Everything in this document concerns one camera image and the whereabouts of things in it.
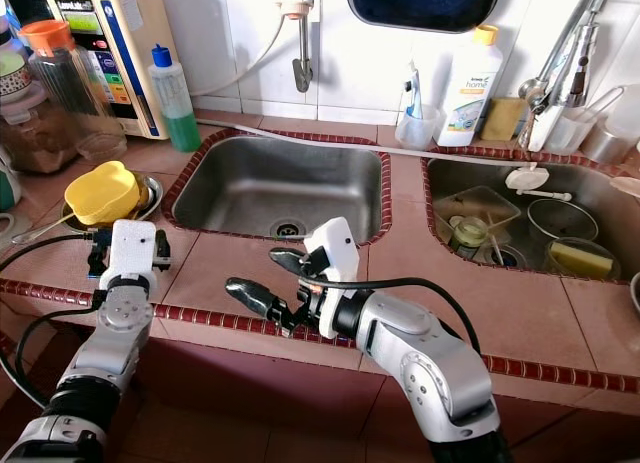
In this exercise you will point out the white blue tube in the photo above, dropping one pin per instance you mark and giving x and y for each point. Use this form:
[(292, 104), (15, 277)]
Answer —
[(414, 88)]

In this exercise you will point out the metal spoon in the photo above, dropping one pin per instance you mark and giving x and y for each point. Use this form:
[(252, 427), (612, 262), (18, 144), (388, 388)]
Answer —
[(45, 231)]

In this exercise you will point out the green soap bottle blue cap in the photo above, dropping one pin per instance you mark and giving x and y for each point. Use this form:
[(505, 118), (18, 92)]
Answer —
[(178, 113)]

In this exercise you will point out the clear plastic tumbler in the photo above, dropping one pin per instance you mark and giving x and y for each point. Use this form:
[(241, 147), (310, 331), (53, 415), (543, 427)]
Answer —
[(570, 133)]

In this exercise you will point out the large steel bowl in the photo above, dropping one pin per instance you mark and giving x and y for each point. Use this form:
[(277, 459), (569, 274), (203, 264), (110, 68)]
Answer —
[(565, 221)]

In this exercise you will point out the dark blue hanging pan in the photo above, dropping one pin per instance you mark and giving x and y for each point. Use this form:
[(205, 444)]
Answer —
[(420, 3)]

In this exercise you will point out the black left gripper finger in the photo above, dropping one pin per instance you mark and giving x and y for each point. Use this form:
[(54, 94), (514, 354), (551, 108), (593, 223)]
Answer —
[(163, 253)]

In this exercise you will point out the beige water ionizer appliance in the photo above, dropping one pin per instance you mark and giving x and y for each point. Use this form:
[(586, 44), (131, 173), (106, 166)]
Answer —
[(145, 43)]

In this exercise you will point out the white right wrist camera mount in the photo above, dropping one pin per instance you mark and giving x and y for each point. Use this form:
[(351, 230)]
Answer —
[(335, 251)]

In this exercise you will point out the patterned bowl green lid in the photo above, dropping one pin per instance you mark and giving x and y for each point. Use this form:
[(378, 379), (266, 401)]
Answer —
[(12, 75)]

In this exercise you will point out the clear plastic food container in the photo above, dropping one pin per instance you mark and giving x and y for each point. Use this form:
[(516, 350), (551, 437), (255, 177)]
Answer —
[(470, 201)]

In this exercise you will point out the stainless steel sink basin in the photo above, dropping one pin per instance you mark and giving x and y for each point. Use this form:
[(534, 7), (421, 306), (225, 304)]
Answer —
[(445, 175), (270, 183)]

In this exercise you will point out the clear jar orange lid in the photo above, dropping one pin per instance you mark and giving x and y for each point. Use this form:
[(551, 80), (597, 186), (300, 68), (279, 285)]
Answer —
[(60, 83)]

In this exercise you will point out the steel cup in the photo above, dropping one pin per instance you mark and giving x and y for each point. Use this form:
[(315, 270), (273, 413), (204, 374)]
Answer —
[(615, 143)]

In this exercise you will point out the small steel bowl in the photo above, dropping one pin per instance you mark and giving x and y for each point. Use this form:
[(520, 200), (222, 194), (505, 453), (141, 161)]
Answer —
[(152, 195)]

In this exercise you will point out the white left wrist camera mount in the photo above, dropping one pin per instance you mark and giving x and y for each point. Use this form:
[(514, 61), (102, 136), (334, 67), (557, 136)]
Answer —
[(135, 248)]

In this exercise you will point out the clear plastic cup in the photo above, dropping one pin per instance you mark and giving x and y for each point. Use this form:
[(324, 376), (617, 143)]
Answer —
[(418, 133)]

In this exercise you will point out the glass jar brown powder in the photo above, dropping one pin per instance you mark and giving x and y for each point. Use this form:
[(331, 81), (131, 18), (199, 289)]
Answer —
[(40, 143)]

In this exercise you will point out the black container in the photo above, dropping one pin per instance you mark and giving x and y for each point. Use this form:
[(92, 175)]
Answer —
[(25, 11)]

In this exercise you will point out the white detergent bottle yellow cap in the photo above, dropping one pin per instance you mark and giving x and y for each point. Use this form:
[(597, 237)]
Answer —
[(465, 93)]

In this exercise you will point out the greenish drinking glass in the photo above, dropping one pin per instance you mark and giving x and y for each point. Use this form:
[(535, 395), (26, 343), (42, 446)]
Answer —
[(474, 233)]

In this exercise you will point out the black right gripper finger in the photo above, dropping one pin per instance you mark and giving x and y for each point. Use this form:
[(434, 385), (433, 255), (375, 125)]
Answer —
[(295, 261), (257, 298)]

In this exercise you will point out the yellow dish sponge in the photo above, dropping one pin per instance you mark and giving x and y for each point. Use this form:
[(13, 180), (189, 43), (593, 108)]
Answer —
[(503, 118)]

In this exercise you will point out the yellow plastic bowl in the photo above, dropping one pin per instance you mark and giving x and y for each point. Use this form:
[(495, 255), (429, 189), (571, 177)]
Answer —
[(100, 193)]

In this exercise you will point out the teal mug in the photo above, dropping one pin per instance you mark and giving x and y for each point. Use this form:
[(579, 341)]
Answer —
[(5, 188)]

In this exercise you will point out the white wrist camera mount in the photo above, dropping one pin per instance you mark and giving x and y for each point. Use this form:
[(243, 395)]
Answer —
[(335, 251), (135, 248)]

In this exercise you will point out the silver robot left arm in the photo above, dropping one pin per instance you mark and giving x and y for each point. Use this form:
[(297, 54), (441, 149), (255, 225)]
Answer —
[(105, 353)]

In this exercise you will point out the chrome sink faucet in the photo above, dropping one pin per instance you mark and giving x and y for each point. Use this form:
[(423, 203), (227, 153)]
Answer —
[(565, 63)]

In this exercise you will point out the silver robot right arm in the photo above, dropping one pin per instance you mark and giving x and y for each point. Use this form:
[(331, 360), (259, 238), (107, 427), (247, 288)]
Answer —
[(435, 373)]

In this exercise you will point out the small chrome wall tap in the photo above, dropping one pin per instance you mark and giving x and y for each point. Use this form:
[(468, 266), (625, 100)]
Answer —
[(300, 58)]

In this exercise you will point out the white sink strainer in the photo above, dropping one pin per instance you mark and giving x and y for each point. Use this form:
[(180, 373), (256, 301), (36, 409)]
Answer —
[(526, 179)]

